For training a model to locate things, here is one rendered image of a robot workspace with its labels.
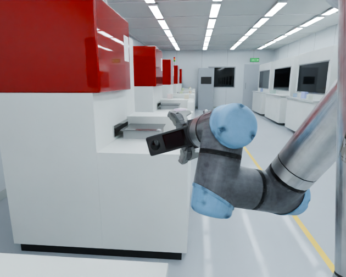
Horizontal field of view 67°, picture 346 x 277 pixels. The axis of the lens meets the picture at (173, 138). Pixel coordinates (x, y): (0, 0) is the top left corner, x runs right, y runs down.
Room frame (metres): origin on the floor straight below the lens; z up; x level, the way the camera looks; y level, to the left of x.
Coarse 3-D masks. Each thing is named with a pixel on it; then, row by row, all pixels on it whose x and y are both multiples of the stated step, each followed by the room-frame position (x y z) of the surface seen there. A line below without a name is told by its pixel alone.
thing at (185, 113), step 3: (171, 111) 0.71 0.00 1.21; (174, 111) 0.70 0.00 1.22; (177, 111) 0.72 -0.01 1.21; (180, 111) 0.72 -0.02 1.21; (183, 111) 0.71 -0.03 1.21; (186, 111) 0.71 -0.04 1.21; (189, 111) 0.71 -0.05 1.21; (168, 114) 0.72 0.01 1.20; (171, 114) 0.68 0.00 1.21; (183, 114) 0.70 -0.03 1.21; (186, 114) 0.69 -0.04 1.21; (189, 114) 0.70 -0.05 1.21; (171, 117) 0.69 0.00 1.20; (183, 117) 0.68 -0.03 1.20; (186, 117) 0.68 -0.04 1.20; (171, 120) 0.69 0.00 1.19; (174, 120) 0.67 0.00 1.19; (186, 120) 0.67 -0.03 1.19; (174, 123) 0.67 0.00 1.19
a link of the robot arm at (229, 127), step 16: (208, 112) 0.48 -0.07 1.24; (224, 112) 0.41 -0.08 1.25; (240, 112) 0.41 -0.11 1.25; (208, 128) 0.44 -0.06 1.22; (224, 128) 0.40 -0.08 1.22; (240, 128) 0.41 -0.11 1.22; (256, 128) 0.42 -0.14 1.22; (208, 144) 0.43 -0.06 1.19; (224, 144) 0.41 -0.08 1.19; (240, 144) 0.40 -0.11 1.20
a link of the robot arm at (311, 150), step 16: (336, 80) 0.38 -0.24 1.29; (336, 96) 0.37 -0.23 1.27; (320, 112) 0.38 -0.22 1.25; (336, 112) 0.36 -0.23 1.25; (304, 128) 0.40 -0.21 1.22; (320, 128) 0.38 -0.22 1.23; (336, 128) 0.36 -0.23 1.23; (288, 144) 0.42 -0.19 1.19; (304, 144) 0.39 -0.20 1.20; (320, 144) 0.38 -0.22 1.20; (288, 160) 0.41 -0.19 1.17; (304, 160) 0.39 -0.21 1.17; (320, 160) 0.38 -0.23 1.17; (272, 176) 0.43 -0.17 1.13; (288, 176) 0.41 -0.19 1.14; (304, 176) 0.40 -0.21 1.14; (320, 176) 0.40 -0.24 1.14; (272, 192) 0.42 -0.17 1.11; (288, 192) 0.41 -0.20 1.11; (304, 192) 0.42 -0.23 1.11; (256, 208) 0.42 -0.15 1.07; (272, 208) 0.42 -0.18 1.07; (288, 208) 0.43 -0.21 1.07; (304, 208) 0.44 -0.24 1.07
